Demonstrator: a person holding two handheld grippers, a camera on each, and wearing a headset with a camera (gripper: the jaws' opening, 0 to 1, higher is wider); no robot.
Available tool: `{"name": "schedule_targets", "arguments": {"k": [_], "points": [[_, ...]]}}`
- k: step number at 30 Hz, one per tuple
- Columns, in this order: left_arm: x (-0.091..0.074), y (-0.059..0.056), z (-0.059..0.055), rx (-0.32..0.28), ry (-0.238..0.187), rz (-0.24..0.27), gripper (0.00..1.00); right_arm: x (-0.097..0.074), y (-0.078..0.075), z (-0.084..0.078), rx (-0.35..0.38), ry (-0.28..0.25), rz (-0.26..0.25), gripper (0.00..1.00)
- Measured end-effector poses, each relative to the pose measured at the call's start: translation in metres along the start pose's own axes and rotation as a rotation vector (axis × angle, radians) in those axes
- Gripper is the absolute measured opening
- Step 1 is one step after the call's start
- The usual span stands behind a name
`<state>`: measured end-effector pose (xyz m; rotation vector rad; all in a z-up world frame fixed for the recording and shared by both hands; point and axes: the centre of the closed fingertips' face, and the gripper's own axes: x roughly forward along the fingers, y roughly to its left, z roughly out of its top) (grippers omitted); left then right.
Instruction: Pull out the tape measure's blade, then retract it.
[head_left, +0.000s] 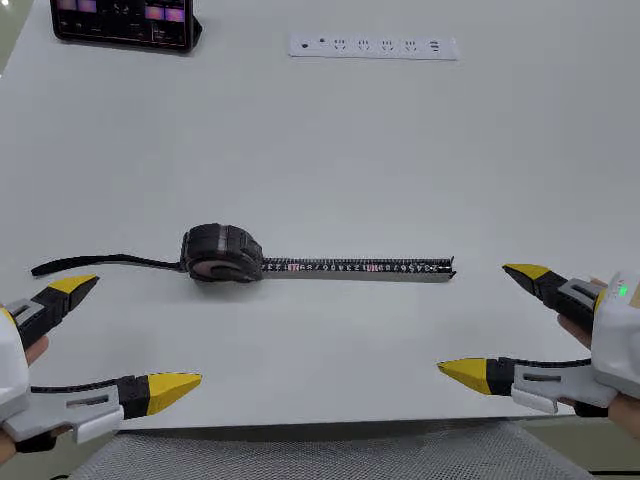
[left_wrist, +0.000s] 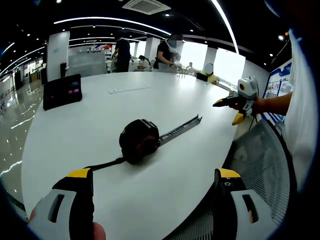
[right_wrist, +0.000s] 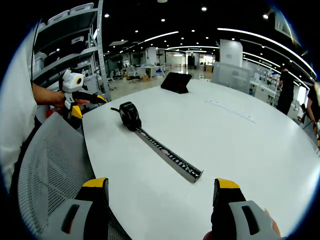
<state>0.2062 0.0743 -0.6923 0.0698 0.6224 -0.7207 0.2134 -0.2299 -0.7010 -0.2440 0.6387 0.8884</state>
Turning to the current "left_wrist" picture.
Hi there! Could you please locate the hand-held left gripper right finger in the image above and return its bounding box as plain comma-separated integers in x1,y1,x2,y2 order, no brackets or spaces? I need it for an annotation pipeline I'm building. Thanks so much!
213,167,279,240

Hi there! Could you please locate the person's body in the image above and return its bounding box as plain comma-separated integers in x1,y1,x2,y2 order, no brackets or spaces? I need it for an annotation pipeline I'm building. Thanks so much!
281,26,320,195

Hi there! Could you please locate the white partition panel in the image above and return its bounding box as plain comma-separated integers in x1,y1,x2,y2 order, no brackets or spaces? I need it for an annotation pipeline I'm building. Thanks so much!
67,53,109,76

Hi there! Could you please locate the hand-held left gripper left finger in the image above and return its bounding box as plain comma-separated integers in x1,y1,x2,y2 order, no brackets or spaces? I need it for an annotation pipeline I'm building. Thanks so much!
27,167,96,240

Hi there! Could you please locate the ceiling air vent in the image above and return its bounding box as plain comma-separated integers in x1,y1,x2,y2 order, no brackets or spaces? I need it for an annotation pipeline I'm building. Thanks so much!
121,0,173,13

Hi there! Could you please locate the white flat strip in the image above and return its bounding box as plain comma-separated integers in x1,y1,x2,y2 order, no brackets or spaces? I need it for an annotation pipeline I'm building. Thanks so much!
107,85,151,95

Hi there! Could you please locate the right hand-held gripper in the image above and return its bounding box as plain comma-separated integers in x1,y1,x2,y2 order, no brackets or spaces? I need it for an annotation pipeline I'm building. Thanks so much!
212,75,260,126

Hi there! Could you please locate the person's right forearm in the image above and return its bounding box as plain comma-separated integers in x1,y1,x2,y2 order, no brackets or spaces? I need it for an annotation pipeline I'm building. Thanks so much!
251,91,294,117

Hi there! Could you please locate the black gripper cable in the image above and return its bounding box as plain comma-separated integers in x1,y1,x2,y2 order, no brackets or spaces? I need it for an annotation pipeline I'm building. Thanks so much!
246,84,261,131

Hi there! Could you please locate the grey mesh office chair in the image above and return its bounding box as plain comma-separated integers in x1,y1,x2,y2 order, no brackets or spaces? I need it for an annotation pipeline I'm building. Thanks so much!
162,119,299,240

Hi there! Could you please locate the black tablet with pink icons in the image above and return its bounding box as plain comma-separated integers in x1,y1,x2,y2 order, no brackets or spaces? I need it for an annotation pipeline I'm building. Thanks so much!
42,73,84,112

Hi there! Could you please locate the blue and white wall poster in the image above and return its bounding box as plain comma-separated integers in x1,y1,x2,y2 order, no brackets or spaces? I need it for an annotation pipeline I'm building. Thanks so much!
261,58,294,124

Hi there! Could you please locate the black device on table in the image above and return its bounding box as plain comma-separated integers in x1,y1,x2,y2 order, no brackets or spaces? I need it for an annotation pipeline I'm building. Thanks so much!
195,72,209,83

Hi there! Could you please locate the black tape measure with strap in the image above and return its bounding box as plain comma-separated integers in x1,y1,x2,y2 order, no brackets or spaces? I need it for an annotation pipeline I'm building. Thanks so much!
83,114,204,171

